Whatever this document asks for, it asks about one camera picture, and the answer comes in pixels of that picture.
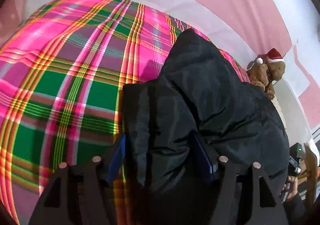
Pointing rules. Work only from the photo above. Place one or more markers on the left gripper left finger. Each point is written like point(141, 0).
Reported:
point(82, 194)

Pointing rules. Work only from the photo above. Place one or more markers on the black puffer jacket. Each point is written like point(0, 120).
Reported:
point(197, 94)

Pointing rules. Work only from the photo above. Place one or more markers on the person right hand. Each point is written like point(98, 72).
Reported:
point(290, 189)

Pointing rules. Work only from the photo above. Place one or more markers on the brown teddy bear santa hat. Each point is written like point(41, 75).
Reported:
point(265, 69)

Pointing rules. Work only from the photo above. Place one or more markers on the pink plaid bed blanket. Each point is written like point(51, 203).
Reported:
point(62, 72)

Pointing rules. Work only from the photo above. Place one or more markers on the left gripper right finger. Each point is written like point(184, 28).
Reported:
point(234, 193)

